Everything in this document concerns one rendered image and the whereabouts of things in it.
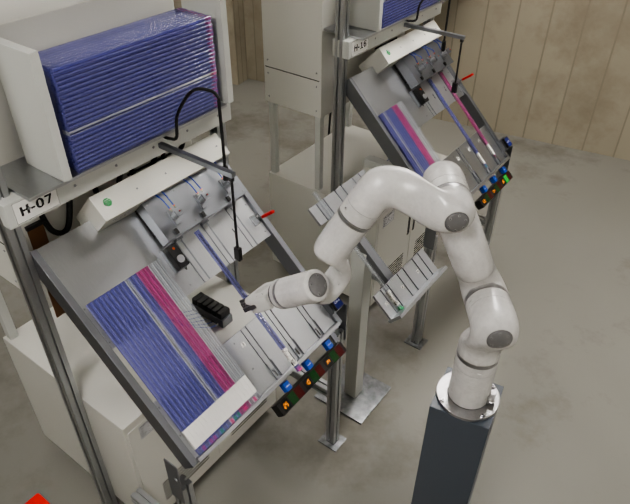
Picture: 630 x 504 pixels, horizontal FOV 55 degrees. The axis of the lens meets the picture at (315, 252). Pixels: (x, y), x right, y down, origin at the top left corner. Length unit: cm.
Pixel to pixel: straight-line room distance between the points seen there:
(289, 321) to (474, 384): 61
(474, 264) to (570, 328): 187
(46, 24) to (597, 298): 290
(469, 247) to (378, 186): 28
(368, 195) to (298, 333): 74
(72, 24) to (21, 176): 42
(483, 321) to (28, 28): 134
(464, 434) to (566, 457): 93
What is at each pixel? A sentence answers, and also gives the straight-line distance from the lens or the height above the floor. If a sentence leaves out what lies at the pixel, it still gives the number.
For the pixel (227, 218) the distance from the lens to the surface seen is 199.
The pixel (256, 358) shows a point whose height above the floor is 78.
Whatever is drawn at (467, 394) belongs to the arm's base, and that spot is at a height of 77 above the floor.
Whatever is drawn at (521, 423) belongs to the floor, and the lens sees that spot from 286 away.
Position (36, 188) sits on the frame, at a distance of 163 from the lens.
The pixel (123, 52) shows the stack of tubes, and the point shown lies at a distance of 166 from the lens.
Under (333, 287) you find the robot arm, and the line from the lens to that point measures 161.
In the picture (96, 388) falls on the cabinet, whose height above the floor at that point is 62.
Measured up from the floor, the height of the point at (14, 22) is 172.
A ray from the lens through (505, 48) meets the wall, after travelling 488.
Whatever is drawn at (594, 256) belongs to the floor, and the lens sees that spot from 391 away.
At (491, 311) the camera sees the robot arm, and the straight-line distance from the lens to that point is 161.
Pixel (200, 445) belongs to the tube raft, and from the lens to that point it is 177.
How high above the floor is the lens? 217
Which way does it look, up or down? 38 degrees down
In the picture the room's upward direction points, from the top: straight up
